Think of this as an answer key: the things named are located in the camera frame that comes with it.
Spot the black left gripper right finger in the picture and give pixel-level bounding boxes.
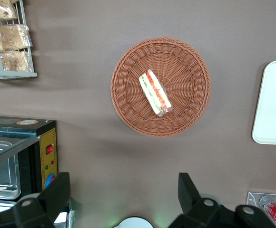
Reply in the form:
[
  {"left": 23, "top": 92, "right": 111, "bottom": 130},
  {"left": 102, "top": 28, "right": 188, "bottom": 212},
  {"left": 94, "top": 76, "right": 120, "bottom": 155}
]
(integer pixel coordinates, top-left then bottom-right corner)
[{"left": 168, "top": 172, "right": 224, "bottom": 228}]

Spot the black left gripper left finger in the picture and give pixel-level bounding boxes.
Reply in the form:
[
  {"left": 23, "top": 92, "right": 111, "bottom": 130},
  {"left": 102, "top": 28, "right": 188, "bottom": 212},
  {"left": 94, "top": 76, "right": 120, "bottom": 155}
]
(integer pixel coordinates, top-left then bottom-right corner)
[{"left": 13, "top": 172, "right": 71, "bottom": 228}]

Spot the triangle sandwich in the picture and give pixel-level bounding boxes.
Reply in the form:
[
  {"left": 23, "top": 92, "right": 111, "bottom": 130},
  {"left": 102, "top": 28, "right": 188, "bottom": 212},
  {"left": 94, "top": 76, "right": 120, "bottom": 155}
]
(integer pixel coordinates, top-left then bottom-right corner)
[{"left": 138, "top": 68, "right": 173, "bottom": 118}]

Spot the round brown wicker basket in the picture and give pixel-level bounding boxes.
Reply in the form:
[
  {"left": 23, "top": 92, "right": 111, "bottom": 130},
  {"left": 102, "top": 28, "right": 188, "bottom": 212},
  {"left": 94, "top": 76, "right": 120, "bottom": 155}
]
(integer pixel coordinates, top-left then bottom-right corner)
[{"left": 110, "top": 37, "right": 212, "bottom": 138}]

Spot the tray of packaged snacks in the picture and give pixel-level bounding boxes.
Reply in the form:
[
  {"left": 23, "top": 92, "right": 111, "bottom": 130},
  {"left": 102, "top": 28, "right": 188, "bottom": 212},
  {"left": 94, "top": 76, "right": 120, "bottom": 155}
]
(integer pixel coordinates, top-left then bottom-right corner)
[{"left": 0, "top": 0, "right": 38, "bottom": 80}]

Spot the black yellow food warmer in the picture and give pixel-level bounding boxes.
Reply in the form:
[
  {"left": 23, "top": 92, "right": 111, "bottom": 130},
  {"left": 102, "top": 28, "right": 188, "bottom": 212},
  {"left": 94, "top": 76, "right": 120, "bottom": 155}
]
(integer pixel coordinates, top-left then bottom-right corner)
[{"left": 0, "top": 115, "right": 58, "bottom": 214}]

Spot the steel warmer pan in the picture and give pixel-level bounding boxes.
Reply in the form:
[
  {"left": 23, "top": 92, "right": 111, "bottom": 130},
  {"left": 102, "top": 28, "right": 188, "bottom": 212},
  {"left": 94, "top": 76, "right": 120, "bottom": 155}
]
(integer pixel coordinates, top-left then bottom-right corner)
[{"left": 0, "top": 140, "right": 22, "bottom": 200}]

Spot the clear acrylic bottle rack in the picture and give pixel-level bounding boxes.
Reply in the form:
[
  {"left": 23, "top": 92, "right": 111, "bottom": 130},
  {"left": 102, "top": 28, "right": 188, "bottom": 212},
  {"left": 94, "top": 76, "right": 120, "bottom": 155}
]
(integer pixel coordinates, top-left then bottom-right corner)
[{"left": 246, "top": 191, "right": 276, "bottom": 228}]

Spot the clear bag of crisp snack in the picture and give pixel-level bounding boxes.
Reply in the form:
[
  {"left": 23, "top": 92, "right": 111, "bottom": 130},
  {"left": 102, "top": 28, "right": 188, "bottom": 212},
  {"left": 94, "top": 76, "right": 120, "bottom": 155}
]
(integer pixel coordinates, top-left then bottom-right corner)
[
  {"left": 0, "top": 49, "right": 33, "bottom": 73},
  {"left": 0, "top": 23, "right": 33, "bottom": 52},
  {"left": 0, "top": 0, "right": 19, "bottom": 22}
]

